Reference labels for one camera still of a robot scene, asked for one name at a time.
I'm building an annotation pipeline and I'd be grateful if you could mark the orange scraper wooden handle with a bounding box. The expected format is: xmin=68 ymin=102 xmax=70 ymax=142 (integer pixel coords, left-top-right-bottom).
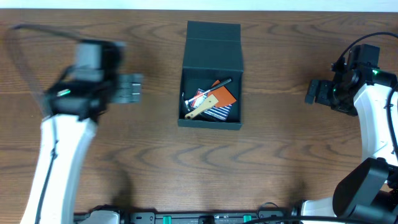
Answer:
xmin=183 ymin=78 xmax=237 ymax=121

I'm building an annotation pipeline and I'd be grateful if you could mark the dark green open box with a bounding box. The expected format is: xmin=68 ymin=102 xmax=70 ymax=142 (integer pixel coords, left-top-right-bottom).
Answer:
xmin=177 ymin=21 xmax=244 ymax=130

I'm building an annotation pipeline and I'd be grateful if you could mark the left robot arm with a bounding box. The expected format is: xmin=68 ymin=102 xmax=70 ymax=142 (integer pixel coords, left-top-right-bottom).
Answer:
xmin=21 ymin=73 xmax=143 ymax=223

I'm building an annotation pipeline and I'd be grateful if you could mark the hammer with black grip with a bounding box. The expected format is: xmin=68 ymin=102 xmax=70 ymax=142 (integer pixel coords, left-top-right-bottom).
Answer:
xmin=183 ymin=78 xmax=232 ymax=112

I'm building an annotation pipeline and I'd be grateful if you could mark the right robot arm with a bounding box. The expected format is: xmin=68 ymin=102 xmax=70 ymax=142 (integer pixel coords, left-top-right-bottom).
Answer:
xmin=295 ymin=68 xmax=397 ymax=223

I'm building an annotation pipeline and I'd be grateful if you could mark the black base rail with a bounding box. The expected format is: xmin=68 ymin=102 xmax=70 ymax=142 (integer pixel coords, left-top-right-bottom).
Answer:
xmin=73 ymin=202 xmax=298 ymax=224

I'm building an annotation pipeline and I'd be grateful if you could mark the blue precision screwdriver set case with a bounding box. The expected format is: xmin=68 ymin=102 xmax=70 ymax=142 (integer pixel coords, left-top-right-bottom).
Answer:
xmin=188 ymin=86 xmax=236 ymax=121

